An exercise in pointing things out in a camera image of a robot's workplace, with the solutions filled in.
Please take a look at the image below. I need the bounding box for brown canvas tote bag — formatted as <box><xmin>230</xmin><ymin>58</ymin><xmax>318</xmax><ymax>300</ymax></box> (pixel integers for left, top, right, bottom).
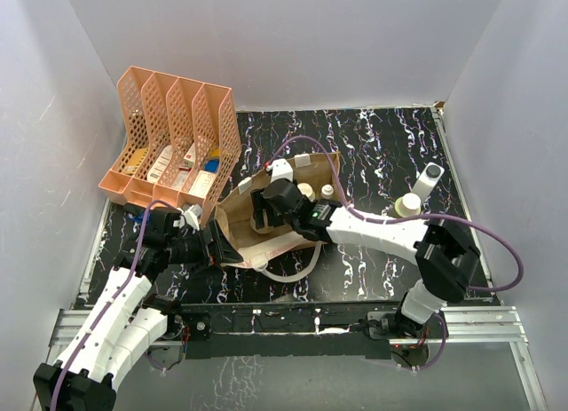
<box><xmin>214</xmin><ymin>151</ymin><xmax>341</xmax><ymax>283</ymax></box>

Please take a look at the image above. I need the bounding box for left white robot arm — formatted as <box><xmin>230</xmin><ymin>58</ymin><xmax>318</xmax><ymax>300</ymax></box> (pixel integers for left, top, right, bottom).
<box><xmin>33</xmin><ymin>206</ymin><xmax>242</xmax><ymax>410</ymax></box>

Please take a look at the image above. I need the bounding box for white bottle with black cap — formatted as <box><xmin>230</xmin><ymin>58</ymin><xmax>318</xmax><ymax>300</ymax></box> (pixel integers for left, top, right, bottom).
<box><xmin>411</xmin><ymin>162</ymin><xmax>445</xmax><ymax>202</ymax></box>

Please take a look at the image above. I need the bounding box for white red box in organizer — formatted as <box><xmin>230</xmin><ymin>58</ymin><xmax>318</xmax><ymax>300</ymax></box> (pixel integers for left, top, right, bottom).
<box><xmin>178</xmin><ymin>144</ymin><xmax>196</xmax><ymax>170</ymax></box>

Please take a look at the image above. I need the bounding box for small clear bottle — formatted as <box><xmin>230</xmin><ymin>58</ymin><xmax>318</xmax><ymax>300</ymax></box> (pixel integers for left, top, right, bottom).
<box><xmin>320</xmin><ymin>184</ymin><xmax>335</xmax><ymax>200</ymax></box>

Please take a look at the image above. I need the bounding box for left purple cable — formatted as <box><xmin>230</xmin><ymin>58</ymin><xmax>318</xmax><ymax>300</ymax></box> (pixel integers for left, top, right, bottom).
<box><xmin>48</xmin><ymin>201</ymin><xmax>178</xmax><ymax>411</ymax></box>

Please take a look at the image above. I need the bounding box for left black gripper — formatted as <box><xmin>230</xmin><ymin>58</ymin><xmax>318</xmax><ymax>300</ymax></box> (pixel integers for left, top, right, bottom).
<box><xmin>166</xmin><ymin>220</ymin><xmax>242</xmax><ymax>279</ymax></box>

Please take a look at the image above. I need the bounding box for pink plastic file organizer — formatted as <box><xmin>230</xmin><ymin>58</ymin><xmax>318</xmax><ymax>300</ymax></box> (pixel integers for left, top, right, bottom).
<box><xmin>99</xmin><ymin>66</ymin><xmax>241</xmax><ymax>219</ymax></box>

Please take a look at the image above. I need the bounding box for blue yellow item in organizer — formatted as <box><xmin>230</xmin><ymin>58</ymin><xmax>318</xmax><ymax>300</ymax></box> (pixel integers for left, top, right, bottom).
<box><xmin>203</xmin><ymin>147</ymin><xmax>220</xmax><ymax>173</ymax></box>

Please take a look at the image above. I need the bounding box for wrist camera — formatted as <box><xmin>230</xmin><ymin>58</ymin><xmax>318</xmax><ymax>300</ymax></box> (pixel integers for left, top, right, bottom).
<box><xmin>179</xmin><ymin>204</ymin><xmax>203</xmax><ymax>231</ymax></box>
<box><xmin>265</xmin><ymin>158</ymin><xmax>294</xmax><ymax>183</ymax></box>

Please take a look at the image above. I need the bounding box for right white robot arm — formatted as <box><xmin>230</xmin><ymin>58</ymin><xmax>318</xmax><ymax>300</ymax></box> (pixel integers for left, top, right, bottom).
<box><xmin>253</xmin><ymin>178</ymin><xmax>480</xmax><ymax>337</ymax></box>

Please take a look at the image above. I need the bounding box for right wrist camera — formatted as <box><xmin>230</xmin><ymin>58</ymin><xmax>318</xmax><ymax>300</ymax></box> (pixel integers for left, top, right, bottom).
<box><xmin>265</xmin><ymin>158</ymin><xmax>294</xmax><ymax>183</ymax></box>

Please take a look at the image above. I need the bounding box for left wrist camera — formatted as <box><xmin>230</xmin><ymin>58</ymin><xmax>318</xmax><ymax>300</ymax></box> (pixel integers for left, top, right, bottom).
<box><xmin>179</xmin><ymin>204</ymin><xmax>203</xmax><ymax>231</ymax></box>

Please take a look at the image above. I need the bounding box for black front rail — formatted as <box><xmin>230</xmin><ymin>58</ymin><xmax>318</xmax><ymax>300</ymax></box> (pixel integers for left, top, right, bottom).
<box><xmin>180</xmin><ymin>301</ymin><xmax>396</xmax><ymax>360</ymax></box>

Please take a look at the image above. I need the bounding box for green bottle with beige cap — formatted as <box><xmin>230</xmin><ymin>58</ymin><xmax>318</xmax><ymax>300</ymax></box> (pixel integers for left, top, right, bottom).
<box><xmin>297</xmin><ymin>183</ymin><xmax>316</xmax><ymax>202</ymax></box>

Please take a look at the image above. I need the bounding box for blue white small box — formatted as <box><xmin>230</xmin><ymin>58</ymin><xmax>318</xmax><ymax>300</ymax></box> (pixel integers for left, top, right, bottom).
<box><xmin>123</xmin><ymin>203</ymin><xmax>146</xmax><ymax>224</ymax></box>

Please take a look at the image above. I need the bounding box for yellow box in organizer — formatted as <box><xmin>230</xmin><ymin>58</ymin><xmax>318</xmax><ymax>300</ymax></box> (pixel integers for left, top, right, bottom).
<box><xmin>122</xmin><ymin>147</ymin><xmax>148</xmax><ymax>176</ymax></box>

